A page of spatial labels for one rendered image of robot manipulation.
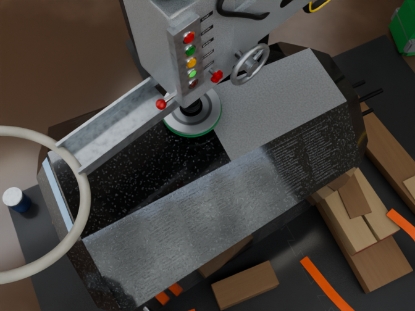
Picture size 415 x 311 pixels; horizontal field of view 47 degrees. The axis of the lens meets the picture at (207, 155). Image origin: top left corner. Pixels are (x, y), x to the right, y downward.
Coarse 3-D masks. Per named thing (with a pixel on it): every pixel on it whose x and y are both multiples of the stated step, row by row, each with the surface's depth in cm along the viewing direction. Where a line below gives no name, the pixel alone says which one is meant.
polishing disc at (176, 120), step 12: (204, 96) 172; (216, 96) 172; (204, 108) 170; (216, 108) 170; (168, 120) 169; (180, 120) 168; (192, 120) 168; (204, 120) 168; (216, 120) 169; (180, 132) 167; (192, 132) 167
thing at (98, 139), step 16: (144, 80) 148; (128, 96) 146; (144, 96) 151; (160, 96) 150; (112, 112) 147; (128, 112) 148; (144, 112) 148; (160, 112) 143; (80, 128) 141; (96, 128) 146; (112, 128) 146; (128, 128) 146; (144, 128) 144; (64, 144) 141; (80, 144) 144; (96, 144) 144; (112, 144) 139; (80, 160) 142; (96, 160) 138
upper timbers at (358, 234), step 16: (336, 192) 233; (368, 192) 232; (336, 208) 230; (384, 208) 229; (336, 224) 231; (352, 224) 226; (368, 224) 228; (384, 224) 226; (352, 240) 224; (368, 240) 223
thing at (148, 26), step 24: (144, 0) 109; (168, 0) 106; (192, 0) 106; (216, 0) 110; (144, 24) 120; (168, 24) 106; (216, 24) 118; (144, 48) 133; (168, 48) 117; (216, 48) 128; (168, 72) 130; (192, 96) 139
